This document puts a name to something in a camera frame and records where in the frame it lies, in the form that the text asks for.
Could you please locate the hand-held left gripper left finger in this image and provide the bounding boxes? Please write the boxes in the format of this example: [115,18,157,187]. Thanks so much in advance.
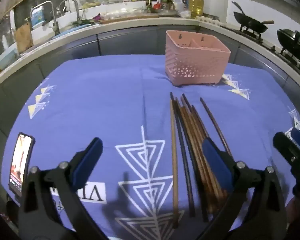
[17,137,108,240]

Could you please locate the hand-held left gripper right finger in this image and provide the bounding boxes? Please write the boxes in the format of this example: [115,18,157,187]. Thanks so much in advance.
[197,136,288,240]

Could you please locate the pile of chopsticks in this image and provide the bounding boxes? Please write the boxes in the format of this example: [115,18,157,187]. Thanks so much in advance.
[169,92,234,229]

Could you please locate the pink plastic utensil basket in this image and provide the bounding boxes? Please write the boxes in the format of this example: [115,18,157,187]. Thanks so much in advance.
[165,30,232,87]

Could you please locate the blue printed tablecloth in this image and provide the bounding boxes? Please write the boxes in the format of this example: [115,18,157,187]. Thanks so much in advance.
[1,54,300,240]

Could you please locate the black smartphone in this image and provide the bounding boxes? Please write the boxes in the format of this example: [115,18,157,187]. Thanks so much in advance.
[9,132,35,197]

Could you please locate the black pot with lid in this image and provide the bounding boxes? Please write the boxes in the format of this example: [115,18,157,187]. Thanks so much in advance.
[276,29,300,62]

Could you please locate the gas stove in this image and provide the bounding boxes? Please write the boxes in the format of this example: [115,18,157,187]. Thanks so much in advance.
[221,22,300,83]

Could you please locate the brown wooden cutting board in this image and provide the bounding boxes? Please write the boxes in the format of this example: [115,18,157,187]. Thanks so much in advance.
[15,22,34,53]

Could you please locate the row of eggs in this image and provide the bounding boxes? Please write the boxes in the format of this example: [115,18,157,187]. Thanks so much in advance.
[197,16,221,25]

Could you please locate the tall metal faucet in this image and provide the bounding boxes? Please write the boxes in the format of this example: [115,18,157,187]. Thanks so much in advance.
[30,1,61,35]

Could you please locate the long cutting board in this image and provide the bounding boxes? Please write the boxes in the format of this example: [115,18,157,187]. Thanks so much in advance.
[100,14,160,25]

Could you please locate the short metal faucet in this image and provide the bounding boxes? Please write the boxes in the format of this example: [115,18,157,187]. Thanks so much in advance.
[56,0,82,22]

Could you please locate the blue and white packet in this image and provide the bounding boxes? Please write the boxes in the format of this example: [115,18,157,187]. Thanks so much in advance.
[31,5,45,27]

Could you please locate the large yellow oil bottle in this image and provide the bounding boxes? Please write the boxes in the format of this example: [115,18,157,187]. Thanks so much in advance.
[189,0,205,18]

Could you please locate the white plastic jug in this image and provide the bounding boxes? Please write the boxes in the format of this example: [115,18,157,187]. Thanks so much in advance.
[170,0,186,12]

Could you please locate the black wok with wooden handle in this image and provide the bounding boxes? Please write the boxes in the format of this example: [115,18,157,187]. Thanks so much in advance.
[231,1,275,34]

